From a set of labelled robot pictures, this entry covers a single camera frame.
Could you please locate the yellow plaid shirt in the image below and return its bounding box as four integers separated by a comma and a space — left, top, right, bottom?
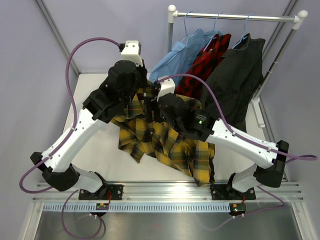
111, 87, 215, 186

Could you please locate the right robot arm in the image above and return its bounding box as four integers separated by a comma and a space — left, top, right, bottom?
145, 93, 289, 200

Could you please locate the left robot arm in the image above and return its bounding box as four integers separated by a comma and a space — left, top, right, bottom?
30, 60, 147, 200

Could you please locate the light blue shirt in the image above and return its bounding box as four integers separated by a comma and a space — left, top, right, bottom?
149, 28, 222, 82

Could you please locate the red black plaid shirt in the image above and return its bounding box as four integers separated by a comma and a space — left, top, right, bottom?
175, 33, 232, 99

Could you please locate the dark grey striped shirt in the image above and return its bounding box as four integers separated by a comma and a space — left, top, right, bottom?
205, 33, 266, 132

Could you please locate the blue hanger of red shirt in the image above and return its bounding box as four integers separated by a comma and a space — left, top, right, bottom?
203, 11, 223, 52

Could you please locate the blue hanger of grey shirt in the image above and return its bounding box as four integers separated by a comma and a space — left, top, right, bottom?
232, 13, 253, 49

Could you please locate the metal clothes rack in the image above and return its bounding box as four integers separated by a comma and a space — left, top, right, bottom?
167, 0, 309, 128

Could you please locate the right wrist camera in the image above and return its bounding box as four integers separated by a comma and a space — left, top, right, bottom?
157, 78, 176, 101

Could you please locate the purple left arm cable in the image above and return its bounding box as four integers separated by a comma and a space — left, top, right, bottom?
19, 36, 123, 194

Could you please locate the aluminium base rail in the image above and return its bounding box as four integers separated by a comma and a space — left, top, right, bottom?
32, 181, 303, 201

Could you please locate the purple cable loop left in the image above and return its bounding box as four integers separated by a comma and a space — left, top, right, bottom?
61, 188, 107, 238

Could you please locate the purple cable loop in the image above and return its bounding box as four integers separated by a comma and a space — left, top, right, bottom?
61, 188, 107, 238
194, 184, 287, 230

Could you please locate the white slotted cable duct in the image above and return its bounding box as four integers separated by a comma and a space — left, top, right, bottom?
43, 202, 231, 213

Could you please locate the purple cable loop right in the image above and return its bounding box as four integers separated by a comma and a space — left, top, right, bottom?
194, 184, 287, 230

